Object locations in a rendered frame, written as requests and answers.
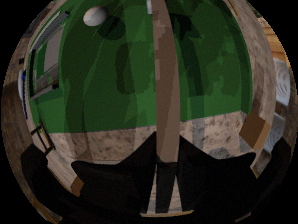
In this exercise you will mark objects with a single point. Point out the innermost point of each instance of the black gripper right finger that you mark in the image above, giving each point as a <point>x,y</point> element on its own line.
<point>198,172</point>

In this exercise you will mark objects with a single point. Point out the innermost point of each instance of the beige ball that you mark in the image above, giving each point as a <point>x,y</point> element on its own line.
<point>95,16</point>

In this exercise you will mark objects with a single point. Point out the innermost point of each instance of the green putting mat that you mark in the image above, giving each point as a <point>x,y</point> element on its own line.
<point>106,73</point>

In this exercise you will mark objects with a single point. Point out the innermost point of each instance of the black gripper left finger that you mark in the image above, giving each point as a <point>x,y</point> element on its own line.
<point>134,175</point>

